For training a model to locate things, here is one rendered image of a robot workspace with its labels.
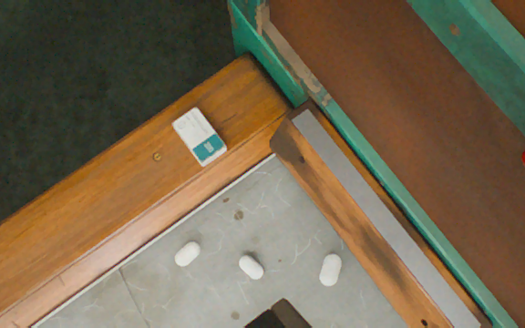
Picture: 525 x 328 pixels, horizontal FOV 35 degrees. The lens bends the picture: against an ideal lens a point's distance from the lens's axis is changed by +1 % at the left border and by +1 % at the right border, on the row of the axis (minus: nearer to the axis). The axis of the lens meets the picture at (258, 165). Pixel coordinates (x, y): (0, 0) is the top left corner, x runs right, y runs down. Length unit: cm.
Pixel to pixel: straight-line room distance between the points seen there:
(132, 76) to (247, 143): 90
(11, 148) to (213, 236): 95
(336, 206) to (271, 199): 12
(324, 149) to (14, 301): 39
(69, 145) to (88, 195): 85
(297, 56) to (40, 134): 105
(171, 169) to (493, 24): 56
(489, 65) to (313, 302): 52
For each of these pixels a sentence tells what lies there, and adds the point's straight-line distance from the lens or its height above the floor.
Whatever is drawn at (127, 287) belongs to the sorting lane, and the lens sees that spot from 97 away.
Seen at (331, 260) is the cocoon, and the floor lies 76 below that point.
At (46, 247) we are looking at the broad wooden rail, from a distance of 97.
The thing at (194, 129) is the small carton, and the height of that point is 78.
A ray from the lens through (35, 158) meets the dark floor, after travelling 183.
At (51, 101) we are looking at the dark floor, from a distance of 186.
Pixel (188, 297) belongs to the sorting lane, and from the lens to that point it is 96.
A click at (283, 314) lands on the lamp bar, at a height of 108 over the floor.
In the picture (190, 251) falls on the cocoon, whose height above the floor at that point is 76.
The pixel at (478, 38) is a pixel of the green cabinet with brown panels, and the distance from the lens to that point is 48.
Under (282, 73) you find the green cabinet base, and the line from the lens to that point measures 93.
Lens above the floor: 169
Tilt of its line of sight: 75 degrees down
